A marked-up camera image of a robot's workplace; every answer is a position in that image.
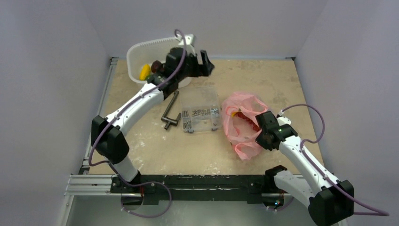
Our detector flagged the dark red fake apple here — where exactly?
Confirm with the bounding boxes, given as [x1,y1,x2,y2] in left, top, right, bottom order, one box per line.
[151,60,163,73]

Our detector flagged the pink plastic bag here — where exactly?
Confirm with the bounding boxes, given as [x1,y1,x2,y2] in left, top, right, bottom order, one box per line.
[221,92,269,161]

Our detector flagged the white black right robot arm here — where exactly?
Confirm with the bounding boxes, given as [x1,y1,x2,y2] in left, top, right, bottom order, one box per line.
[255,111,354,226]

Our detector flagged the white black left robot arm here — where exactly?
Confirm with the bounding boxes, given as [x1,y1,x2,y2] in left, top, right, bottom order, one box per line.
[90,47,215,193]

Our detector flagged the red fake strawberries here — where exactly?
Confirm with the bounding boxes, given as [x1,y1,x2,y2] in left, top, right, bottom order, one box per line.
[234,112,260,132]

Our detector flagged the clear plastic screw organizer box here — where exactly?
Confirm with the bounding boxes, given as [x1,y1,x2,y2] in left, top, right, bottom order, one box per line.
[180,86,223,133]

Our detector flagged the white plastic basin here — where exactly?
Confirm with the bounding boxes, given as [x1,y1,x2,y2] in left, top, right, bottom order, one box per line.
[127,34,192,89]

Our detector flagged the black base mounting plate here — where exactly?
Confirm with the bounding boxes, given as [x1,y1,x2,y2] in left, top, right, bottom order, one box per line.
[110,175,284,208]

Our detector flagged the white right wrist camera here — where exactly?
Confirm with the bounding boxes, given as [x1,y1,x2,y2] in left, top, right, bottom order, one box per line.
[276,113,291,126]

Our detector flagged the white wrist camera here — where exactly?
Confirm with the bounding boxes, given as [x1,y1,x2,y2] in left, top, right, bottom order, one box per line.
[276,113,291,126]
[178,34,196,55]

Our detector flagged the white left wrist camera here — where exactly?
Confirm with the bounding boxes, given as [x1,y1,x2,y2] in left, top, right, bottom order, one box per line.
[178,34,196,55]

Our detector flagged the dark metal T-handle tool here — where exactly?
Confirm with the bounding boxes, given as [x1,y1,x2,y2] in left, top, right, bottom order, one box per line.
[160,90,182,131]

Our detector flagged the aluminium extrusion frame rail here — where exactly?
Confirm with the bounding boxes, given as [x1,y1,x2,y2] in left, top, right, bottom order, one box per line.
[64,57,141,198]

